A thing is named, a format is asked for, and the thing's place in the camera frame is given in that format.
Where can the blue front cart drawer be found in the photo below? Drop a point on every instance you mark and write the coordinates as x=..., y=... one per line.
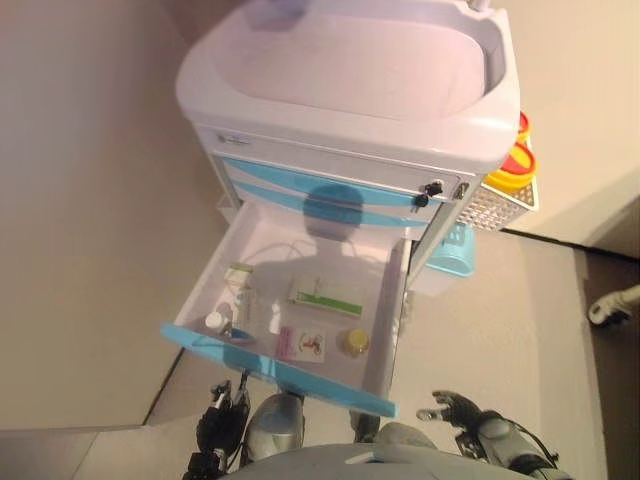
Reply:
x=280, y=367

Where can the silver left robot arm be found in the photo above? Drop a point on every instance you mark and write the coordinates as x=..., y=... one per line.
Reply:
x=215, y=450

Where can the silver left robot leg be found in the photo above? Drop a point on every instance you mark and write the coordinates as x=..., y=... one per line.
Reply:
x=275, y=425

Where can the white card red figure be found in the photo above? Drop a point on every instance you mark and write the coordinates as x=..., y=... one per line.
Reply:
x=310, y=344

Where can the white perforated basket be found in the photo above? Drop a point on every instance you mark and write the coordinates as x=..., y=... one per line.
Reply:
x=495, y=210

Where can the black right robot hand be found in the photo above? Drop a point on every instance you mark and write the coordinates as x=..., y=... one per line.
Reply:
x=460, y=412

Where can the small white bottle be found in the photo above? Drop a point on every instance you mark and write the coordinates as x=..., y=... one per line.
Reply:
x=215, y=321

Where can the white medical cart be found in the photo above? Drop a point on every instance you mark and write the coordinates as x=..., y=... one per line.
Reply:
x=350, y=75

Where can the black cart keys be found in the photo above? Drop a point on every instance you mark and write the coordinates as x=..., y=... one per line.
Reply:
x=430, y=195

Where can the yellow sharps container red lid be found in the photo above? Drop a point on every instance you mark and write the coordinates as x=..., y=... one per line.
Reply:
x=523, y=130
x=512, y=167

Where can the pink blister pack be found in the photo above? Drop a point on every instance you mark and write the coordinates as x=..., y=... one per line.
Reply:
x=286, y=341

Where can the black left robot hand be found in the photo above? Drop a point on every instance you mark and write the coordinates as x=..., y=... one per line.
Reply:
x=231, y=400

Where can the waste bin with blue lid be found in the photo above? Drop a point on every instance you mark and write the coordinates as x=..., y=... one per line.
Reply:
x=450, y=260

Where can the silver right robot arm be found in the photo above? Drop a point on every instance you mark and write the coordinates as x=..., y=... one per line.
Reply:
x=505, y=440

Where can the large green white medicine box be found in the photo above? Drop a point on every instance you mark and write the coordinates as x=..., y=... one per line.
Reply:
x=325, y=297

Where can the yellow pill bottle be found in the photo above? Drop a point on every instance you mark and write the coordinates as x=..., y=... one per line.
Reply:
x=355, y=342

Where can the grey robot torso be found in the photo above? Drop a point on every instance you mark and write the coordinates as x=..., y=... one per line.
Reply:
x=370, y=465

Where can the white blue medicine box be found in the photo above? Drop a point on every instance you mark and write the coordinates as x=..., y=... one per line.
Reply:
x=247, y=307

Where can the small green white medicine box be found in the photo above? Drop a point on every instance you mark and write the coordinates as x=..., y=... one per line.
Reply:
x=239, y=276

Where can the white cart side bin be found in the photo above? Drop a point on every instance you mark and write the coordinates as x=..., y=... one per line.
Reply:
x=227, y=205

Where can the metal IV pole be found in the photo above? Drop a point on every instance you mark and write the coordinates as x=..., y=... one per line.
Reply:
x=480, y=6

